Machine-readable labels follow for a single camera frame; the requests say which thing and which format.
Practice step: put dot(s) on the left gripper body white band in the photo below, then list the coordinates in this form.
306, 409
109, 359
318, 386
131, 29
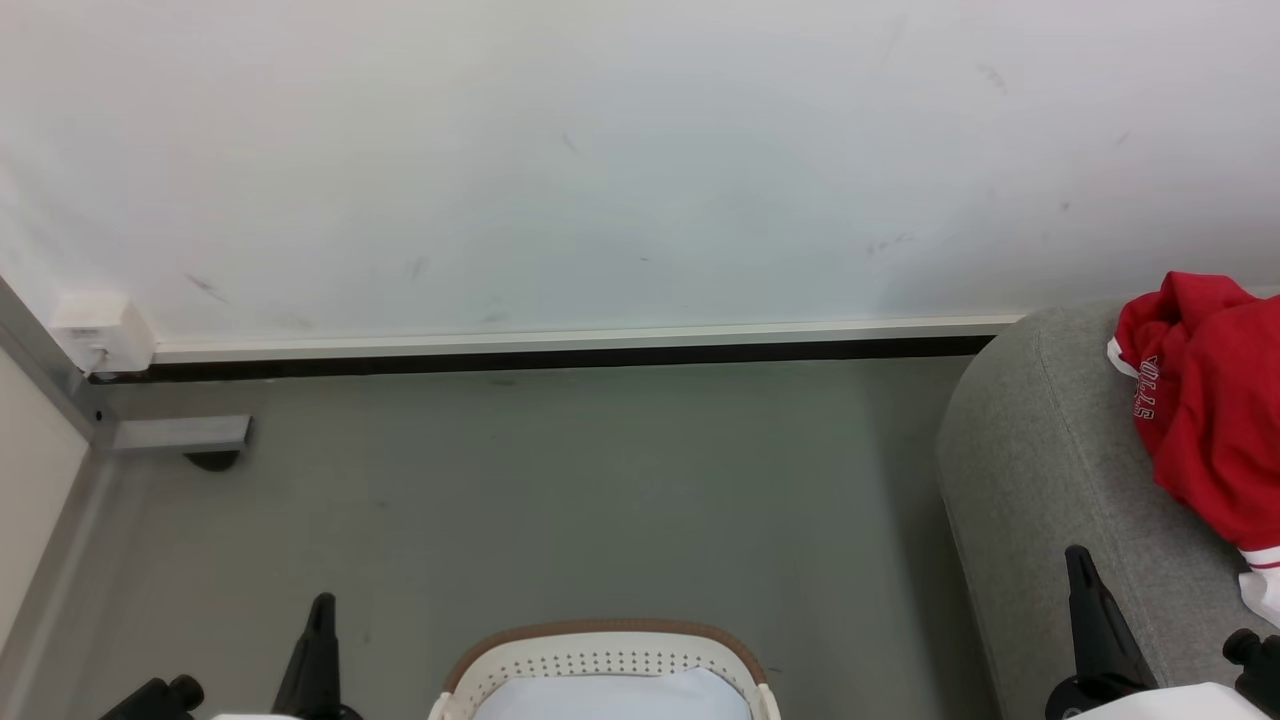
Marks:
250, 717

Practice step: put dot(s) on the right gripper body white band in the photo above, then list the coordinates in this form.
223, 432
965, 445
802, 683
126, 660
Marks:
1170, 703

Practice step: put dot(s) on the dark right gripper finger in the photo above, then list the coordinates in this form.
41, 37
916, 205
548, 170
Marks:
1100, 630

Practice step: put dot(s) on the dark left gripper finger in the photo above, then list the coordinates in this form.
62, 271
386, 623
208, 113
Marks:
315, 670

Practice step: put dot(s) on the red white hooded garment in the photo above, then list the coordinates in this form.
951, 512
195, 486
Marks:
1215, 420

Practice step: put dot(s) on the white perforated laundry basket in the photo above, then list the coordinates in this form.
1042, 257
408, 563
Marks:
600, 655

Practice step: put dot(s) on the grey fabric sofa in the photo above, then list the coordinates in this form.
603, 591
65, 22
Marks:
1050, 460

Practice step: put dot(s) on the black round caster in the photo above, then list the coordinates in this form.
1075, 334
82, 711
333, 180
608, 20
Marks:
212, 460

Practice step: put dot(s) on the black skirting strip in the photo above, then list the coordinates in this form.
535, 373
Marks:
550, 360

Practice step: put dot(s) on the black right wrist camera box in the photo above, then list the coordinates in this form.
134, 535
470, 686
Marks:
1258, 665

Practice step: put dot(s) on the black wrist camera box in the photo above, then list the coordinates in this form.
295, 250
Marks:
1258, 665
155, 702

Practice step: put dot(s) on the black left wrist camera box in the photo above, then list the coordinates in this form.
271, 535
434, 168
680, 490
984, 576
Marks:
155, 702

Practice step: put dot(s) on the grey metal foot bracket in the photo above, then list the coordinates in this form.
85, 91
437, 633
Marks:
180, 434

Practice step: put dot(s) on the white wall socket box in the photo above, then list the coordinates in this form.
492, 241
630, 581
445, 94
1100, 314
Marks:
105, 332

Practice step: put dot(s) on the grey metal frame post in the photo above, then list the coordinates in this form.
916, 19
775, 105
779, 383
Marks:
40, 365

